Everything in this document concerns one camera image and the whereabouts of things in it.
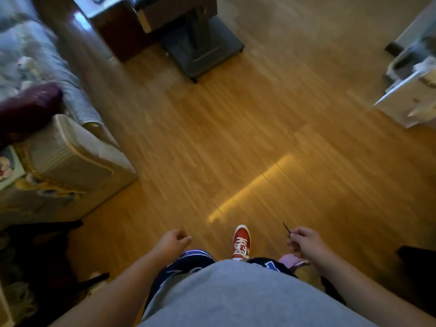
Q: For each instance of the person's right hand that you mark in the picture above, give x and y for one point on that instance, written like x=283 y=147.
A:
x=308 y=244

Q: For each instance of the person's left hand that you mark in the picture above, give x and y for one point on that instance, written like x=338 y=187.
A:
x=171 y=244

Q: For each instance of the person's right thumb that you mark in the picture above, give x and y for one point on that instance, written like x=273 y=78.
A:
x=301 y=230

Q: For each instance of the person's left fingers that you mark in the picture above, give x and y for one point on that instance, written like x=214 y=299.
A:
x=180 y=236

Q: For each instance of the thin dark stick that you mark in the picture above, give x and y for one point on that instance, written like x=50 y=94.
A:
x=286 y=227

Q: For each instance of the person's right forearm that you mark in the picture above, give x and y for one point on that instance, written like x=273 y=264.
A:
x=368 y=296

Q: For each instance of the person's left forearm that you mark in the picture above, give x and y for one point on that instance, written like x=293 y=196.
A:
x=112 y=296

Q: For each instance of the dark blue printed shorts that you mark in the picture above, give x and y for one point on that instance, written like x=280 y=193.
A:
x=190 y=265

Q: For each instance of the pink cloth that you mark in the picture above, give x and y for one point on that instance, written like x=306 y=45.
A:
x=292 y=260

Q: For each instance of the red sneaker with white laces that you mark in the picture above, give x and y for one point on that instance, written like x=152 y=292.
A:
x=241 y=242

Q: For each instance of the grey shirt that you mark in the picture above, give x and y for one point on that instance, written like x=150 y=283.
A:
x=252 y=296

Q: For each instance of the black bag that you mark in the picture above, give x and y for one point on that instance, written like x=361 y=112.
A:
x=418 y=272

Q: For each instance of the beige upholstered sofa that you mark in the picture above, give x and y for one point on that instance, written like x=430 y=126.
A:
x=64 y=166

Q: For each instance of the dark cluttered pile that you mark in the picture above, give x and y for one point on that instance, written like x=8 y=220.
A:
x=37 y=272

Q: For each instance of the colourful picture book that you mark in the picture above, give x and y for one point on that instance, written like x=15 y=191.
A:
x=8 y=166

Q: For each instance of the dark grey stand base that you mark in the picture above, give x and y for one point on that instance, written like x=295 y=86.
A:
x=201 y=44

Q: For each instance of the dark red cushion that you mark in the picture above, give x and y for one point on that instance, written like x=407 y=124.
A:
x=27 y=110

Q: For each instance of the dark brown wooden cabinet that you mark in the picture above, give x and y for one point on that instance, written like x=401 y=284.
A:
x=112 y=27

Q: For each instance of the grey patterned sofa cover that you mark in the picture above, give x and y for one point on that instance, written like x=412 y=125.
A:
x=37 y=64

